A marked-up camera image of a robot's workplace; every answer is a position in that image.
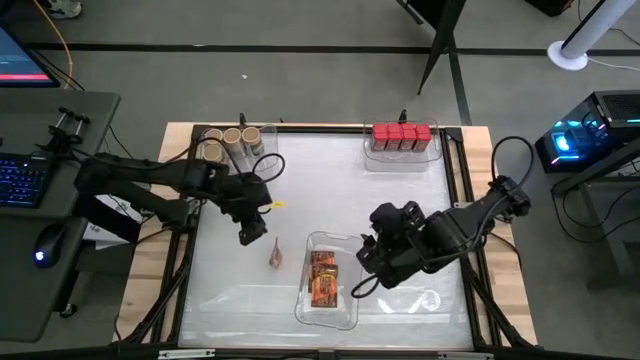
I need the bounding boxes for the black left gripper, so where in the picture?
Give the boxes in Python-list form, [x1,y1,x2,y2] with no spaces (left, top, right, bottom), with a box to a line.
[212,169,275,247]

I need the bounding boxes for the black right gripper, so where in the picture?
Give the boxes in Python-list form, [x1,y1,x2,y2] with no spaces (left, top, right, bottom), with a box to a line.
[355,199,437,292]

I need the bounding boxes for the orange taco seasoning packet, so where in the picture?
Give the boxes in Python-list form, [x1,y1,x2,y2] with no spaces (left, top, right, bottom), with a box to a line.
[309,249,337,267]
[310,279,341,310]
[268,236,284,271]

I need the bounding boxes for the brown ice cream tub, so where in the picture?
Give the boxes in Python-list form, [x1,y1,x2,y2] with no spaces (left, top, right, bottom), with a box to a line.
[310,263,340,285]

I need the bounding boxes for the red-lid patterned spice tin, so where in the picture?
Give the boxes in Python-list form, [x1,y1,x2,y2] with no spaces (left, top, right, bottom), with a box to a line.
[413,123,433,153]
[385,123,404,153]
[370,123,390,153]
[399,123,419,153]

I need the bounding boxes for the clear plastic bin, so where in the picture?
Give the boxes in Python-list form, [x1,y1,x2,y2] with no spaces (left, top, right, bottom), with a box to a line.
[362,118,444,174]
[293,230,366,332]
[198,122,281,174]

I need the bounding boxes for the black computer mouse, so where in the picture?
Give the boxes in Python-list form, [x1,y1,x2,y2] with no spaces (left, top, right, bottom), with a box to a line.
[32,223,65,270]

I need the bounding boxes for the black clamp stand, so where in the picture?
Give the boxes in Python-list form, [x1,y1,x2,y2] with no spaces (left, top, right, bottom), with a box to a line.
[35,106,91,161]

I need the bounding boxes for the grey desk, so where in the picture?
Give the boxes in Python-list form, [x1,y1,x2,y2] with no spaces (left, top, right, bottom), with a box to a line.
[0,89,122,344]

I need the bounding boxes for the black tripod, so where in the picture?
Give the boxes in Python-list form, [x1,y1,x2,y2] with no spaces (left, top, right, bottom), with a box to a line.
[397,0,469,96]

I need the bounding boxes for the backlit keyboard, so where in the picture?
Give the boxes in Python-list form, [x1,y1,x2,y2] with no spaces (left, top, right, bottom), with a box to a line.
[0,153,51,209]

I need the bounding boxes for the lit computer tower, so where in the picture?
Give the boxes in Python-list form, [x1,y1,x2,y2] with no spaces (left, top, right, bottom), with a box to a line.
[533,89,640,174]

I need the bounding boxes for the black side table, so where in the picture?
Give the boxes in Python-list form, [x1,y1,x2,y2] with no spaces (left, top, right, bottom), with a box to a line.
[549,139,640,281]

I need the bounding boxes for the white round-base floor stand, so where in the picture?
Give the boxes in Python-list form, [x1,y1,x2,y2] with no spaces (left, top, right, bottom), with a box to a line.
[546,0,637,72]

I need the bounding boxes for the computer monitor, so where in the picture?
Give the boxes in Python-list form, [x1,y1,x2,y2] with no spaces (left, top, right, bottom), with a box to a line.
[0,25,62,90]

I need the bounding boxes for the person's shoe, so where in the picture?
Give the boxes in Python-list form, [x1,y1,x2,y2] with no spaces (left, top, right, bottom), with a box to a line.
[46,0,84,19]

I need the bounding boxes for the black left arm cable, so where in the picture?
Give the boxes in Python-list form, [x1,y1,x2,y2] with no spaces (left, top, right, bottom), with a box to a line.
[192,135,287,185]

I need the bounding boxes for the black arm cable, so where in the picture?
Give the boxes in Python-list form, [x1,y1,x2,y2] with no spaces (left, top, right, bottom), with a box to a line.
[349,134,536,300]
[192,135,287,185]

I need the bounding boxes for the black aluminium table frame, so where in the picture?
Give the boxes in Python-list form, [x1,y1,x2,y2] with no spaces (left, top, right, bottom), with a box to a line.
[113,122,539,360]

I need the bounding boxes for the silver metal bracket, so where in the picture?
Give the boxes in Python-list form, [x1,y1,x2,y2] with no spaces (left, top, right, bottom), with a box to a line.
[157,348,216,360]

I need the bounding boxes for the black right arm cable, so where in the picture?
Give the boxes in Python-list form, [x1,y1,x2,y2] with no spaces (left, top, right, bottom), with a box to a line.
[349,134,536,300]

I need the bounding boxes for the yellow floor cable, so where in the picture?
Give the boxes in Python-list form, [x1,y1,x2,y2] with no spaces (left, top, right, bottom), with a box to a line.
[32,0,75,90]

